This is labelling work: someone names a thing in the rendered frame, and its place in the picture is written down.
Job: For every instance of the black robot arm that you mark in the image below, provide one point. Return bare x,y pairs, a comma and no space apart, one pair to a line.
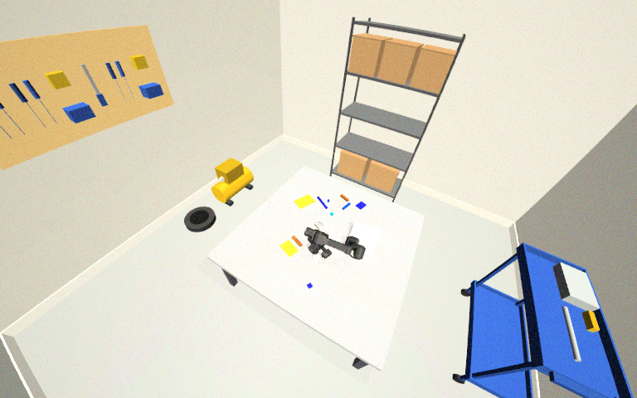
321,238

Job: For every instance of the yellow flat plate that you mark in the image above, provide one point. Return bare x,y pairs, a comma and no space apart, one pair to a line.
288,248
304,201

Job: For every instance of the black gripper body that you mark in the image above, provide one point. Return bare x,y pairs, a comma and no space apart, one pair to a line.
326,252

